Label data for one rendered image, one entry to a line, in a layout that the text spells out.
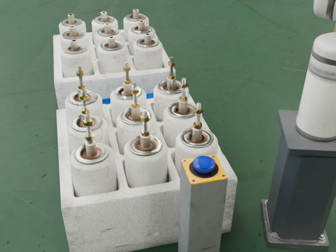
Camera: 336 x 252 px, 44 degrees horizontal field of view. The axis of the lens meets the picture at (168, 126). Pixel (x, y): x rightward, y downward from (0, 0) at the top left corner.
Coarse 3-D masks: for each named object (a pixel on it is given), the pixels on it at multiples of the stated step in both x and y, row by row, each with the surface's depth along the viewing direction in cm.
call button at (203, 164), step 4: (200, 156) 76; (204, 156) 76; (208, 156) 76; (196, 160) 75; (200, 160) 75; (204, 160) 75; (208, 160) 75; (212, 160) 75; (196, 164) 74; (200, 164) 74; (204, 164) 74; (208, 164) 74; (212, 164) 74; (196, 168) 74; (200, 168) 73; (204, 168) 73; (208, 168) 73; (212, 168) 74; (200, 172) 74; (204, 172) 74; (208, 172) 74
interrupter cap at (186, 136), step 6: (186, 132) 95; (204, 132) 95; (210, 132) 95; (180, 138) 93; (186, 138) 93; (204, 138) 94; (210, 138) 93; (186, 144) 91; (192, 144) 91; (198, 144) 91; (204, 144) 91
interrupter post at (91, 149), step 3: (87, 141) 88; (93, 141) 88; (87, 144) 87; (90, 144) 87; (93, 144) 87; (87, 147) 87; (90, 147) 87; (93, 147) 87; (87, 150) 88; (90, 150) 87; (93, 150) 88; (87, 153) 88; (90, 153) 88; (93, 153) 88
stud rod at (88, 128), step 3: (87, 114) 84; (84, 117) 84; (87, 117) 83; (87, 120) 84; (87, 126) 85; (90, 126) 85; (87, 129) 85; (90, 129) 85; (87, 132) 86; (90, 132) 86; (87, 135) 86; (90, 135) 86; (90, 141) 87
